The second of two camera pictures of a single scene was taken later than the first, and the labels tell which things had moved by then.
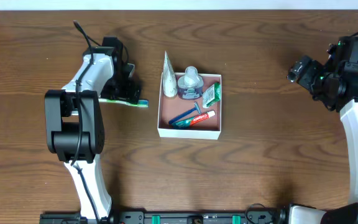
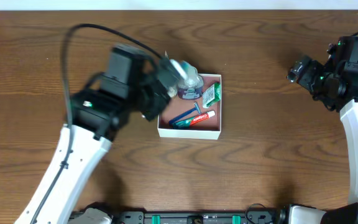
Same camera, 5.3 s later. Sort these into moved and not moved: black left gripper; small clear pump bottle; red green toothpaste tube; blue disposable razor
Moved: black left gripper
Not moved: small clear pump bottle; blue disposable razor; red green toothpaste tube
